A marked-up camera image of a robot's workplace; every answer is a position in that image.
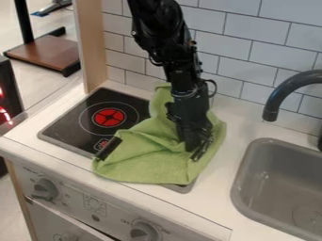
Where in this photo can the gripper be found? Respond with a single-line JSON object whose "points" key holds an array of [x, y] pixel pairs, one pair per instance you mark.
{"points": [[190, 108]]}

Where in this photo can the green cloth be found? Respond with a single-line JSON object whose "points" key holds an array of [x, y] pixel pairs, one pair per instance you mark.
{"points": [[146, 153]]}

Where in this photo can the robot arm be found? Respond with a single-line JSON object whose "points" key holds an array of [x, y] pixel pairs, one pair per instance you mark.
{"points": [[161, 28]]}

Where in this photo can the toy sink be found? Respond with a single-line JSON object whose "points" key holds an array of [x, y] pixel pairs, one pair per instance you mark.
{"points": [[281, 188]]}

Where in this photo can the tap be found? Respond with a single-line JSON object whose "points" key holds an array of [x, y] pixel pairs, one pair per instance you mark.
{"points": [[285, 86]]}

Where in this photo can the toy stove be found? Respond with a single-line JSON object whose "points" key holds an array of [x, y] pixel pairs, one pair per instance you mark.
{"points": [[84, 125]]}

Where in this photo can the brown stand with black pole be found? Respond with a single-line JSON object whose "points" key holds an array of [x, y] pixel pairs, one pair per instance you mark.
{"points": [[48, 51]]}

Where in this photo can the black computer case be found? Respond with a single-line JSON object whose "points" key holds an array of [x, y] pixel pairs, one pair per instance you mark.
{"points": [[9, 91]]}

